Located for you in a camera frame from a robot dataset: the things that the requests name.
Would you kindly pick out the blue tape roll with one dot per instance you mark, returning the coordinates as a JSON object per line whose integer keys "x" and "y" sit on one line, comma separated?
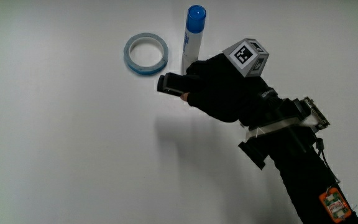
{"x": 146, "y": 53}

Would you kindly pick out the blue-capped white glue stick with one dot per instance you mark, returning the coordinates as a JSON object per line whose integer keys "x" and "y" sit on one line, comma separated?
{"x": 193, "y": 34}

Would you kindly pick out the orange sensor module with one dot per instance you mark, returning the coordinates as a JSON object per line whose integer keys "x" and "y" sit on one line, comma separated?
{"x": 335, "y": 205}

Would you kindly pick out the wrist circuit board module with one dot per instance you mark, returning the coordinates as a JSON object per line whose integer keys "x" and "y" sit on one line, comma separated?
{"x": 316, "y": 112}

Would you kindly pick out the person's right hand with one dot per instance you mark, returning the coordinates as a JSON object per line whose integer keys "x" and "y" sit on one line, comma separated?
{"x": 225, "y": 93}

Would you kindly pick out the black stapler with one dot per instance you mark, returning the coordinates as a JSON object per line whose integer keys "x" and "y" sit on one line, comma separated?
{"x": 174, "y": 83}

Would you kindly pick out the black wrist mount block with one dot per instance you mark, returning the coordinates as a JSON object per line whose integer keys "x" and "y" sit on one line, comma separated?
{"x": 253, "y": 153}

